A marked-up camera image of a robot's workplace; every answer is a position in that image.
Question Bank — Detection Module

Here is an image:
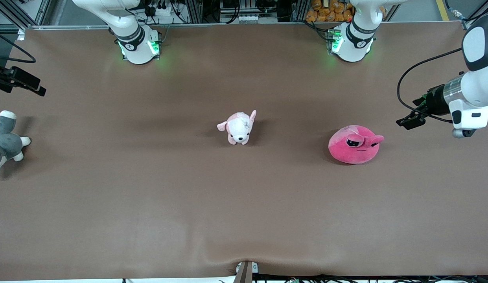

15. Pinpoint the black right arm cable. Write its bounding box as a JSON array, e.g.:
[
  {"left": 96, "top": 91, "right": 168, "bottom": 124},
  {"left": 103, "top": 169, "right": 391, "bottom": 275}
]
[{"left": 0, "top": 30, "right": 37, "bottom": 64}]

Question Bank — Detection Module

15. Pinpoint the pale pink dog plush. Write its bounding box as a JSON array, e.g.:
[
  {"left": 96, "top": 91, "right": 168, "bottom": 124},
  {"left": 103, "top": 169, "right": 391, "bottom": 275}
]
[{"left": 217, "top": 110, "right": 257, "bottom": 146}]

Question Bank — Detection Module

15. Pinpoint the aluminium corner post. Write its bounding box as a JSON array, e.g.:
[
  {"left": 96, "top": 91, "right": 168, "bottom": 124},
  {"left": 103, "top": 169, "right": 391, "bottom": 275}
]
[{"left": 461, "top": 0, "right": 488, "bottom": 30}]

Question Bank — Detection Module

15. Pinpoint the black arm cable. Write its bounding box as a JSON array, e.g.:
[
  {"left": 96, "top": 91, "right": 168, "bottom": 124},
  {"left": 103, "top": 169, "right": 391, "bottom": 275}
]
[
  {"left": 397, "top": 48, "right": 463, "bottom": 123},
  {"left": 0, "top": 30, "right": 37, "bottom": 64}
]

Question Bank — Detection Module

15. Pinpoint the round pink plush toy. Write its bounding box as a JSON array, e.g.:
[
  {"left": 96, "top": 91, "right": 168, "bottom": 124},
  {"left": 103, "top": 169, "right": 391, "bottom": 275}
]
[{"left": 328, "top": 125, "right": 385, "bottom": 165}]

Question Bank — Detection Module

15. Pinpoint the aluminium table edge rail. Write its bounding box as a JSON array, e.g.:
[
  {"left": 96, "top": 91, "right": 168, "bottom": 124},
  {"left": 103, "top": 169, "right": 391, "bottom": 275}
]
[{"left": 26, "top": 20, "right": 464, "bottom": 30}]

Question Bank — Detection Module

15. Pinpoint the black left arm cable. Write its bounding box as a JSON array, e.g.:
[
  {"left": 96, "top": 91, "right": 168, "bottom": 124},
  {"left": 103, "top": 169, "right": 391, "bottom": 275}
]
[{"left": 397, "top": 48, "right": 463, "bottom": 123}]

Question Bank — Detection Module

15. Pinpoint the orange snack bag pile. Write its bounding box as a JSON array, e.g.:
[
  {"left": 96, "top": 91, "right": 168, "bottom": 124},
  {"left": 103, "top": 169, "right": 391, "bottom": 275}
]
[{"left": 306, "top": 0, "right": 355, "bottom": 23}]

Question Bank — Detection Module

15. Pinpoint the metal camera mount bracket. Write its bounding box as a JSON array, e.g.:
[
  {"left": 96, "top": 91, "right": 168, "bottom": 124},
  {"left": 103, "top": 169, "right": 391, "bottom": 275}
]
[{"left": 235, "top": 261, "right": 259, "bottom": 283}]

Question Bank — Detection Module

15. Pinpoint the grey white husky plush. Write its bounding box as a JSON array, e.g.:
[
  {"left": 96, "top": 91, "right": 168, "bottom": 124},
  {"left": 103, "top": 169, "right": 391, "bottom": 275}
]
[{"left": 0, "top": 110, "right": 32, "bottom": 176}]

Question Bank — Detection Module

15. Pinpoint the white power strip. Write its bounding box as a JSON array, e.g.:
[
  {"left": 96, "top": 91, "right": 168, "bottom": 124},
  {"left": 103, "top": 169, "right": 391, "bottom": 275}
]
[{"left": 147, "top": 0, "right": 178, "bottom": 17}]

